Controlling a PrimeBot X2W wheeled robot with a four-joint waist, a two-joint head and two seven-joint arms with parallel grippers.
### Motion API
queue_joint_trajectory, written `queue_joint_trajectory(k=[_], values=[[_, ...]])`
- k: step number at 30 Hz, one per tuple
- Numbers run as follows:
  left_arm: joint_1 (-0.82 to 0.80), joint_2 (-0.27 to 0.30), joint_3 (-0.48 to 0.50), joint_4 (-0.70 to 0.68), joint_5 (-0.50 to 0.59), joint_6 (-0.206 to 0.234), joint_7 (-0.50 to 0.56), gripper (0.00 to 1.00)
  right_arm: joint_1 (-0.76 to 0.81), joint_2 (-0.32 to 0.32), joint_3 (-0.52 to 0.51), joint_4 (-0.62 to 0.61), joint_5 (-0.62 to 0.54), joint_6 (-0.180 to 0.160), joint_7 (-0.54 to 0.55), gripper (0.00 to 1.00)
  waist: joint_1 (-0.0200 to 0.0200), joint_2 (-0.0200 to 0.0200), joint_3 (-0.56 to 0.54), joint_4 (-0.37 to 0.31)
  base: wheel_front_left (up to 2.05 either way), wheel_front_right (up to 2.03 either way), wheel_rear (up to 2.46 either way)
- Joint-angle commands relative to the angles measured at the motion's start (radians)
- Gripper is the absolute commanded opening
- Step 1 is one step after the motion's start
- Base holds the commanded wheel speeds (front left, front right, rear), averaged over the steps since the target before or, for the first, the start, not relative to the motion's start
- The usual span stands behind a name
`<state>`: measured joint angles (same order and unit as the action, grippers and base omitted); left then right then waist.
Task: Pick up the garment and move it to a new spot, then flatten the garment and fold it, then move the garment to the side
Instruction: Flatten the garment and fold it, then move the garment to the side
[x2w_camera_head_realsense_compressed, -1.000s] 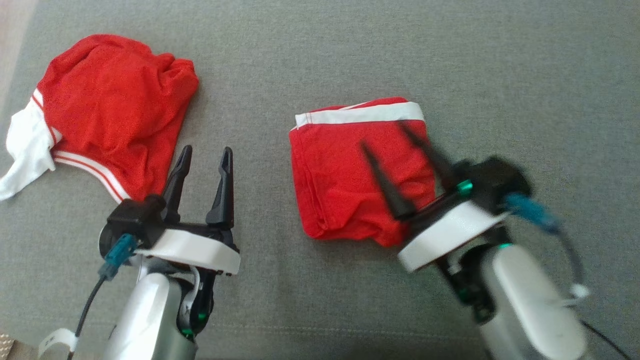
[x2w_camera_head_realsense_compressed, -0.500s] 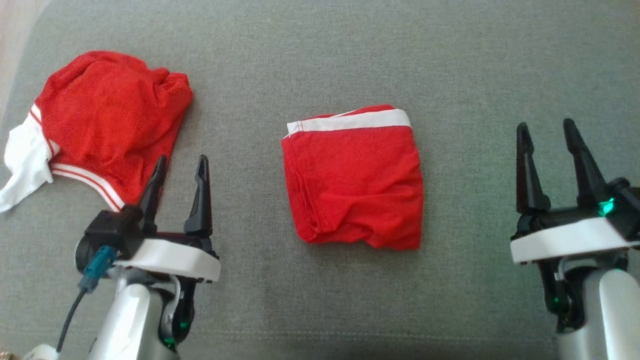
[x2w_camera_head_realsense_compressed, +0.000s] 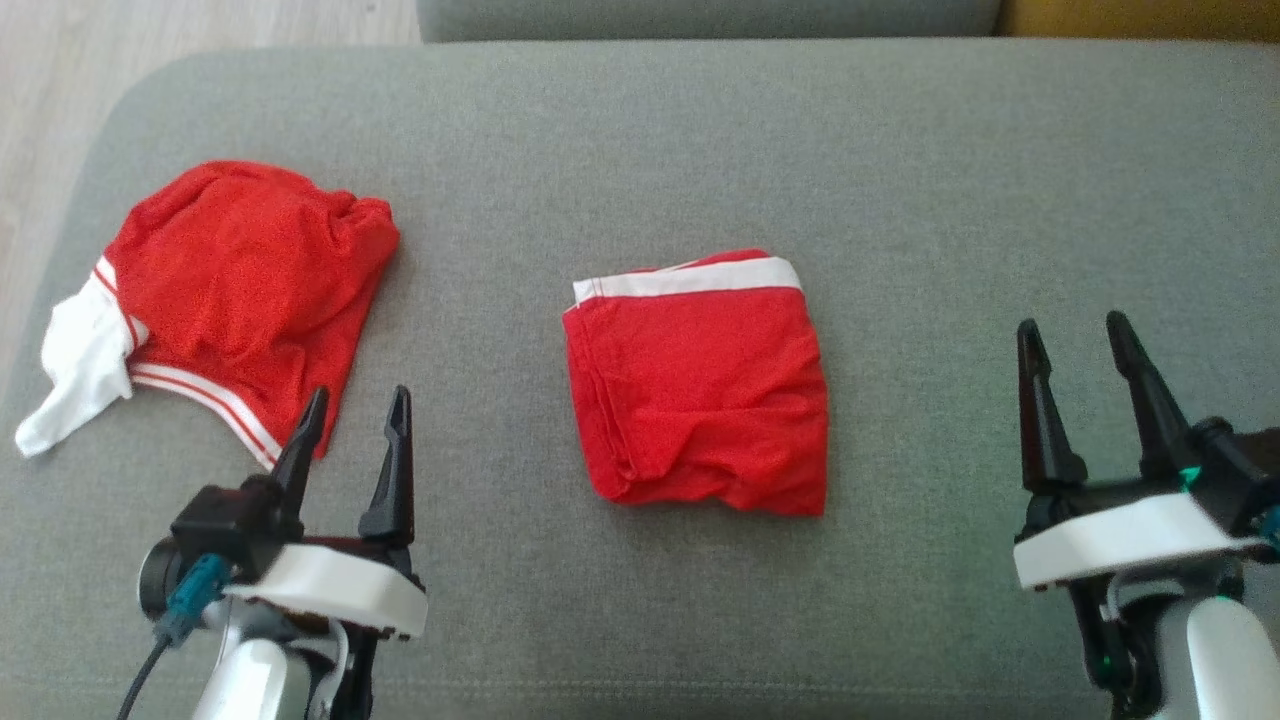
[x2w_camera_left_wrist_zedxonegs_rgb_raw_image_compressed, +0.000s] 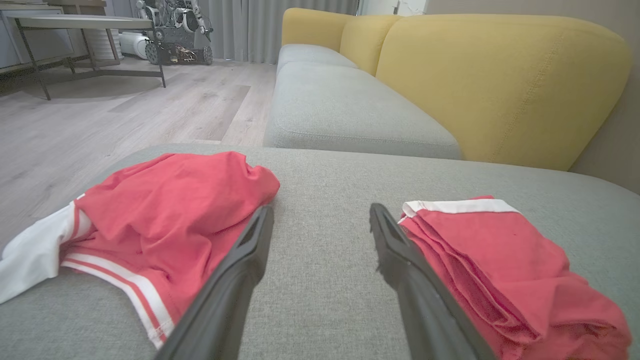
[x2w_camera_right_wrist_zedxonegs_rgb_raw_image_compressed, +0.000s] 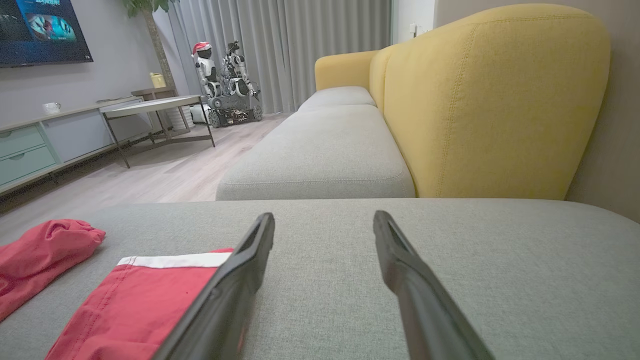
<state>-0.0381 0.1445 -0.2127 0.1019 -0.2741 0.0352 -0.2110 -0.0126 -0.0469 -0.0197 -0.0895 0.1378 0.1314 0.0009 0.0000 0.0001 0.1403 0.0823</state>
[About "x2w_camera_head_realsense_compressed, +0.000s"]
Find red shorts white waistband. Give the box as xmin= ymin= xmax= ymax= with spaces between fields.
xmin=562 ymin=249 xmax=830 ymax=518

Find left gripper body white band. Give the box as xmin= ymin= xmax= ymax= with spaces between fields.
xmin=224 ymin=542 xmax=430 ymax=642

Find wide yellow sofa backrest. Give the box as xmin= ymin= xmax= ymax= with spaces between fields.
xmin=995 ymin=0 xmax=1280 ymax=43

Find left arm cable blue connector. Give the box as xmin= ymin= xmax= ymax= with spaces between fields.
xmin=115 ymin=557 xmax=233 ymax=720

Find red white basketball jersey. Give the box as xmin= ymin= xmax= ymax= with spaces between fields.
xmin=14 ymin=160 xmax=402 ymax=472

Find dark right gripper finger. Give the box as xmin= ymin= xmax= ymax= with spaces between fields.
xmin=1105 ymin=311 xmax=1202 ymax=482
xmin=1017 ymin=319 xmax=1089 ymax=495

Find large grey sofa seat cushion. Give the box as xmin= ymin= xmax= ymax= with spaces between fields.
xmin=0 ymin=38 xmax=1280 ymax=720

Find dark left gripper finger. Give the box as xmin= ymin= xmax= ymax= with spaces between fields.
xmin=268 ymin=387 xmax=330 ymax=537
xmin=357 ymin=385 xmax=416 ymax=548

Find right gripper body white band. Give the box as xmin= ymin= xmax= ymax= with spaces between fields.
xmin=1013 ymin=477 xmax=1263 ymax=592

